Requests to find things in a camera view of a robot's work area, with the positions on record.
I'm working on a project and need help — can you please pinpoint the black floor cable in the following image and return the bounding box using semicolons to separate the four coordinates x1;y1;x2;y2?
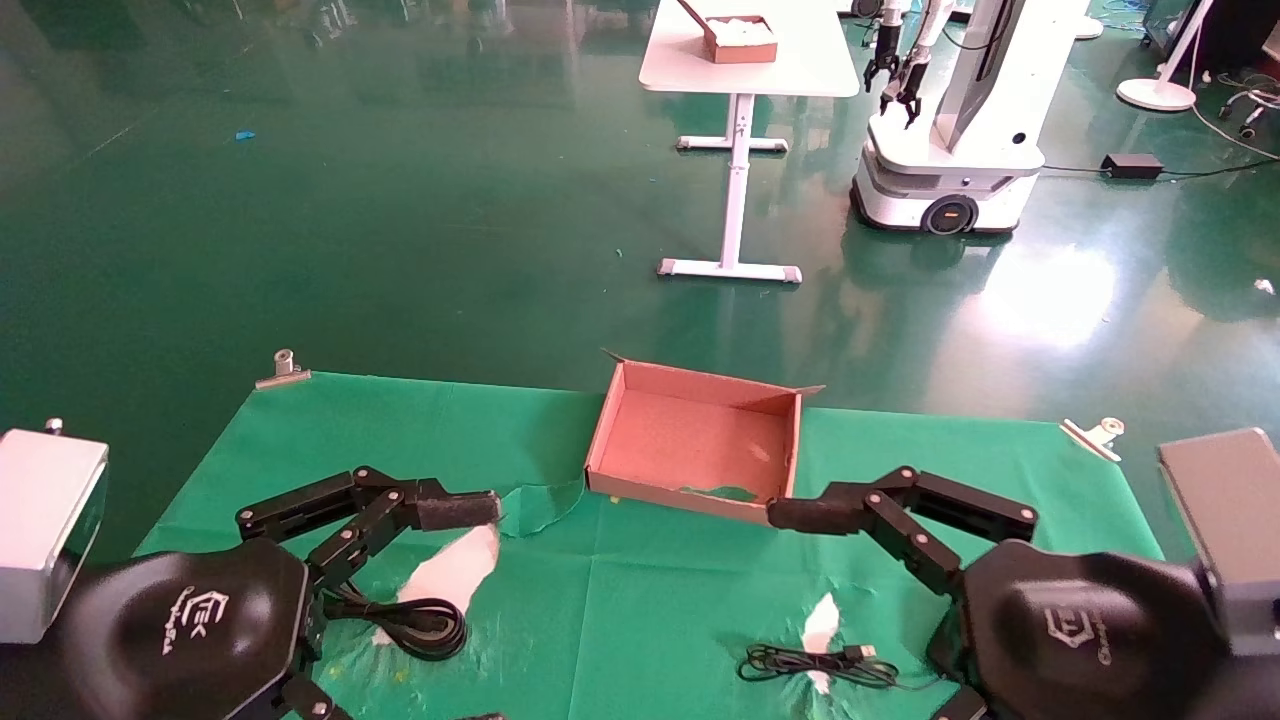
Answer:
1040;155;1280;184

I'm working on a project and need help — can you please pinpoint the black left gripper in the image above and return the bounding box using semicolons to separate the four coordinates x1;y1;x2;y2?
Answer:
0;467;501;720

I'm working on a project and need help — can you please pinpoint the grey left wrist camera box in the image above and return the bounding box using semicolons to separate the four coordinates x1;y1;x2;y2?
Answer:
0;418;109;644

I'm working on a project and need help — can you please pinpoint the thick black power cable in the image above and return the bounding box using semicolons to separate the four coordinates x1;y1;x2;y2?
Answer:
330;585;469;662

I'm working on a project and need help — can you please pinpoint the white height-adjustable table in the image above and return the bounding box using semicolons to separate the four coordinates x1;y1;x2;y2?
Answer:
638;0;861;285

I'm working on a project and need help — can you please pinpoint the thin black USB cable bundle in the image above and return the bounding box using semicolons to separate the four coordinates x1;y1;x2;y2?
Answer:
738;643;961;693

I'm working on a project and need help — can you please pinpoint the white packing filler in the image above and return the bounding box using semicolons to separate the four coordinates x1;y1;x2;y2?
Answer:
704;14;777;44

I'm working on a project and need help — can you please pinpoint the green table cloth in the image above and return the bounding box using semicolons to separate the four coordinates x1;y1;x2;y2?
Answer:
135;372;1166;720

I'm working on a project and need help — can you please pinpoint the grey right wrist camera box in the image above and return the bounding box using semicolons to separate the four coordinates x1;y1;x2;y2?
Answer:
1158;428;1280;657

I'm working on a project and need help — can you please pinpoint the black power adapter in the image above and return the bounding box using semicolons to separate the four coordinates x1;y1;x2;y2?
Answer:
1100;152;1165;182

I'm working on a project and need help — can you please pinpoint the large open cardboard box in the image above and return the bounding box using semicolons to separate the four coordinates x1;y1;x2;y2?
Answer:
585;350;826;526

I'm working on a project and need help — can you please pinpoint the white wheeled robot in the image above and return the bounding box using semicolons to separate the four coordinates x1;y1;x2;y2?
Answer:
850;0;1093;237

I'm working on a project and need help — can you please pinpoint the white robot arm black gripper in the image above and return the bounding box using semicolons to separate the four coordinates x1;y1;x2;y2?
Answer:
864;0;907;94
880;0;958;129

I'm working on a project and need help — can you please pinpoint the small cardboard box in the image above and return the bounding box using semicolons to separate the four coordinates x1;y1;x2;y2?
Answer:
677;0;780;65

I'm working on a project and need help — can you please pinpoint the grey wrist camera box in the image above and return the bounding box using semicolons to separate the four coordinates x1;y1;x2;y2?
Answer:
1158;428;1280;657
0;418;109;644

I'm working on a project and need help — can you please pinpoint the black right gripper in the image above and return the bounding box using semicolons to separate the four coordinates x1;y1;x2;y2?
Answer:
768;465;1280;720

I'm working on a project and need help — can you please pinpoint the metal binder clip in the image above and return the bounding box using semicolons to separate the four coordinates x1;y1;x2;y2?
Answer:
254;348;312;391
1059;416;1127;464

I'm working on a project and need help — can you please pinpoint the white floor stand with pole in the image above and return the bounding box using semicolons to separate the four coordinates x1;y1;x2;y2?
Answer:
1116;0;1217;112

